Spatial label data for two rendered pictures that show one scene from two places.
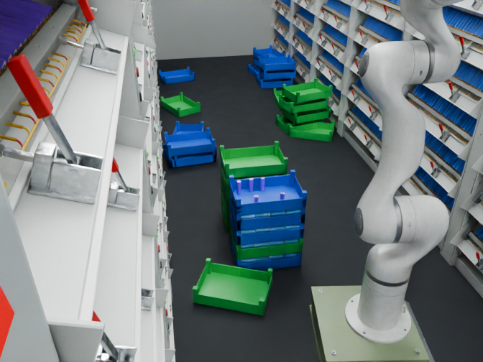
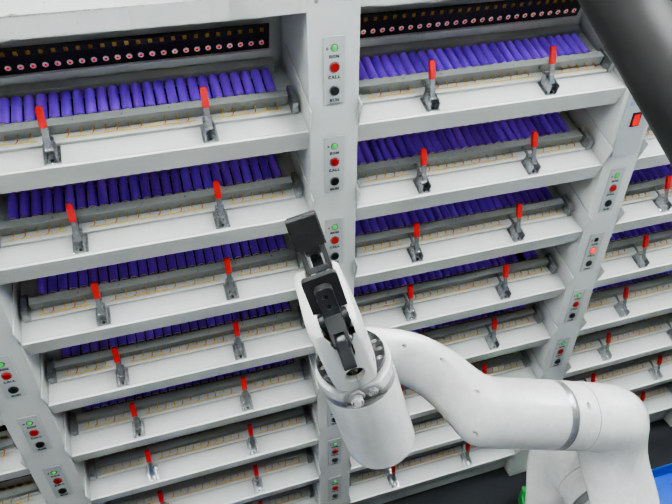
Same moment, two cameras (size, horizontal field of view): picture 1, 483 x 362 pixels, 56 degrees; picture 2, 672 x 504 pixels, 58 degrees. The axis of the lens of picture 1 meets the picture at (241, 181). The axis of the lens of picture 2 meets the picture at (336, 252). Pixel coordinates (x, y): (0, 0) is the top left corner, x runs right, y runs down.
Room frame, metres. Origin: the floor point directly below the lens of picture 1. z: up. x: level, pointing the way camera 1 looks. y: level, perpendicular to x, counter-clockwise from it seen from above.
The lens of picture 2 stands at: (0.61, -0.86, 1.96)
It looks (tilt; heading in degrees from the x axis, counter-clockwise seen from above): 37 degrees down; 82
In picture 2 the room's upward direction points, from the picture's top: straight up
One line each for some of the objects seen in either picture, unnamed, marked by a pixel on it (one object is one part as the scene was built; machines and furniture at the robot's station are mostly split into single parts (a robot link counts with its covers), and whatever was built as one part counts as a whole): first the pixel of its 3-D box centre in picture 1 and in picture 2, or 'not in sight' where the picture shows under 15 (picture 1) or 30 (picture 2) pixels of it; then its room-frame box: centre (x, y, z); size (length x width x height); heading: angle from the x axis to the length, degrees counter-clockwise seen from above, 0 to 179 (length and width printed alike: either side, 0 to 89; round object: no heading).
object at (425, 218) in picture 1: (406, 236); not in sight; (0.96, -0.44, 0.68); 0.19 x 0.12 x 0.24; 95
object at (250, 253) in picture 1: (265, 235); not in sight; (1.69, -0.11, 0.12); 0.30 x 0.20 x 0.08; 100
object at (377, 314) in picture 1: (382, 295); not in sight; (0.96, -0.40, 0.46); 0.19 x 0.19 x 0.18
